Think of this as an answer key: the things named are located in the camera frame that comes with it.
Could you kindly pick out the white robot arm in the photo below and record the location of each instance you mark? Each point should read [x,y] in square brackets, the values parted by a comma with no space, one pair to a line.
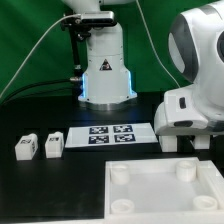
[196,46]

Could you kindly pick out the white square table top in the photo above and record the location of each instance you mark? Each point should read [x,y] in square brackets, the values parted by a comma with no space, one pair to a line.
[163,191]

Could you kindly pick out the black camera on stand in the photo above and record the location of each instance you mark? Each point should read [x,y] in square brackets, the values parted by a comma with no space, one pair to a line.
[79,26]

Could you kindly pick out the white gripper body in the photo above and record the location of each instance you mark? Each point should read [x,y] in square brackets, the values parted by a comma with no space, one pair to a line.
[177,115]

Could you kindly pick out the white sheet with markers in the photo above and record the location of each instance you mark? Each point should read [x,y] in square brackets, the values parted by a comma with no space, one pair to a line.
[118,134]

